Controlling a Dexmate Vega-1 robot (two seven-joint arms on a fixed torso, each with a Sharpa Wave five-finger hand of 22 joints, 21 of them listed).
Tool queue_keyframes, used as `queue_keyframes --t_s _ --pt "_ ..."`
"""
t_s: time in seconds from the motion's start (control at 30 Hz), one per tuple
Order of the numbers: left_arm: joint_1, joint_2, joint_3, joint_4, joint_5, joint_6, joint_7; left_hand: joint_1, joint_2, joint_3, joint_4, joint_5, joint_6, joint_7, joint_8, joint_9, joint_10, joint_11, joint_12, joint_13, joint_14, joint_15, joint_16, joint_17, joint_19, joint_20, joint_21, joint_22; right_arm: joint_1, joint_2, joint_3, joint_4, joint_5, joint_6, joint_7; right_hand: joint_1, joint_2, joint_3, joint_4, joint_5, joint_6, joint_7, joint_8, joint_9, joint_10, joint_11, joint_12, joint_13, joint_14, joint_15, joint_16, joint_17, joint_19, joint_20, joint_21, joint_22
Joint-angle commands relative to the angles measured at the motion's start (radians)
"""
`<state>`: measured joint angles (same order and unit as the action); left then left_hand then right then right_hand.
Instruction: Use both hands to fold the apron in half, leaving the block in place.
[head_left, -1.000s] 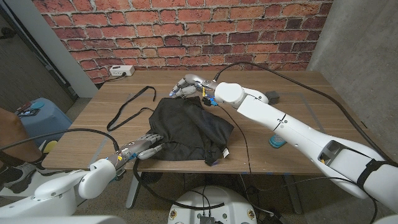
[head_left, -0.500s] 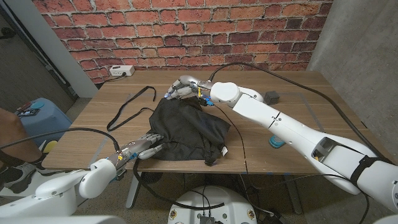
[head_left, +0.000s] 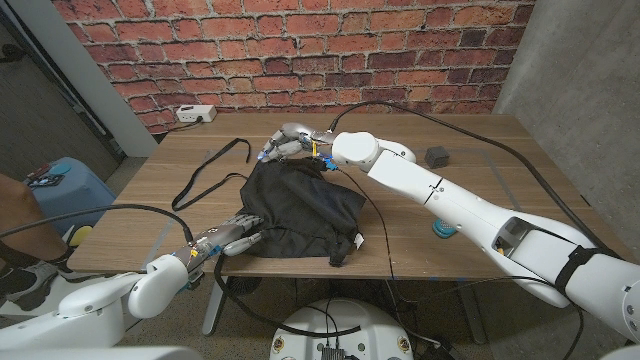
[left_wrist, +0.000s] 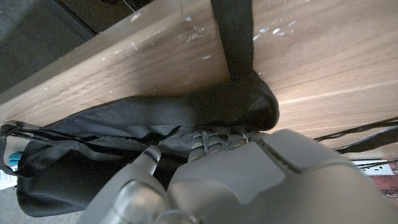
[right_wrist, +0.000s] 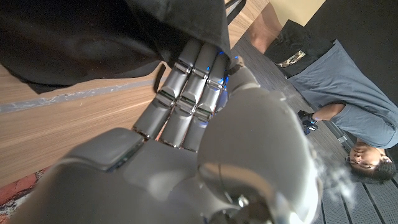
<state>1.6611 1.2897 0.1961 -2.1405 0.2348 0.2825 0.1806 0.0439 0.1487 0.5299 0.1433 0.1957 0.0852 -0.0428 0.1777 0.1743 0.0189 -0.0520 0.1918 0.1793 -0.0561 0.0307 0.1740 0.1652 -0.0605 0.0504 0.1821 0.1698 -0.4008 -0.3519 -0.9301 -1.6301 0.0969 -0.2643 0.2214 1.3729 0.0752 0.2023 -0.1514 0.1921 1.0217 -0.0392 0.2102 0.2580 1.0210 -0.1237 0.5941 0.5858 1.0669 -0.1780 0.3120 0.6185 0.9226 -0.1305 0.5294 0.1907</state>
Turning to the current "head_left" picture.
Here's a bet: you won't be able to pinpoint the dark grey cube block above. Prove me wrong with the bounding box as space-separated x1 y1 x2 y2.
424 145 451 170

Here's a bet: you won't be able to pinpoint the small items on container lid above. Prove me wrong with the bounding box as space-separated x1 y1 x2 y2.
24 162 71 189

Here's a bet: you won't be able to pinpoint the blue plastic stool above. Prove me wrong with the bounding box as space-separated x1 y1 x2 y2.
27 157 117 236

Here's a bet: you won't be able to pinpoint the metal table leg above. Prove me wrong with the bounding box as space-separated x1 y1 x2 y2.
454 280 486 345
201 275 231 336

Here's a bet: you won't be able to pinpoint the grey black sneaker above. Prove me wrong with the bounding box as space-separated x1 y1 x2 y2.
0 262 69 312

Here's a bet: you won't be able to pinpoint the teal perforated block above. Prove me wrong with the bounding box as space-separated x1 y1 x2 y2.
432 218 457 239

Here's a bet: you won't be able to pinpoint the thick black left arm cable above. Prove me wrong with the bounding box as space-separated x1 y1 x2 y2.
0 203 195 246

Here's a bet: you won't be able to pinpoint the thin black wrist wire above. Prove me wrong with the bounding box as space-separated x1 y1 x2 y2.
333 167 396 301

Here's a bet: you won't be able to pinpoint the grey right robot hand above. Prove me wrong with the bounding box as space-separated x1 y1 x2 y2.
257 122 339 164

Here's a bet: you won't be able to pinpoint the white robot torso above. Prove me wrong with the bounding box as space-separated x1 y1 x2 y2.
269 298 415 360

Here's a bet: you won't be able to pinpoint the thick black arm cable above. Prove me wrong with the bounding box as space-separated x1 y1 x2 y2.
0 203 195 246
327 101 621 259

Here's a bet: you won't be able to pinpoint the red brick printed backdrop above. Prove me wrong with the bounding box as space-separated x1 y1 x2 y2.
51 0 536 135

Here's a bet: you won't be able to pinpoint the white power strip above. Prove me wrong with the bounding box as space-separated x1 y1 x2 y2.
175 103 218 124

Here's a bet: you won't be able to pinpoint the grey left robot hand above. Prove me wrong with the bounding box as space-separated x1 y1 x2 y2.
172 213 265 269

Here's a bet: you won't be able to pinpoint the black looping wrist cable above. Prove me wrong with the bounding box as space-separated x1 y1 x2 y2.
213 252 362 338

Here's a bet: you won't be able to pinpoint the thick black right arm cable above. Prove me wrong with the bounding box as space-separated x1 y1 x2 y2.
327 101 621 259

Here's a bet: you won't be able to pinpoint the black round fan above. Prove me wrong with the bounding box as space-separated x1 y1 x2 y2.
219 276 264 297

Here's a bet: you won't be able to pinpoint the yellow white object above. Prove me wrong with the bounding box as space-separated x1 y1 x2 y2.
64 224 94 247

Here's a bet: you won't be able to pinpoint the black power strip cord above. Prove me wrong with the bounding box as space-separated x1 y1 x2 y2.
167 115 204 134

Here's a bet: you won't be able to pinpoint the black apron with straps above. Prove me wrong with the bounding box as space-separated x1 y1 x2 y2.
171 137 367 268

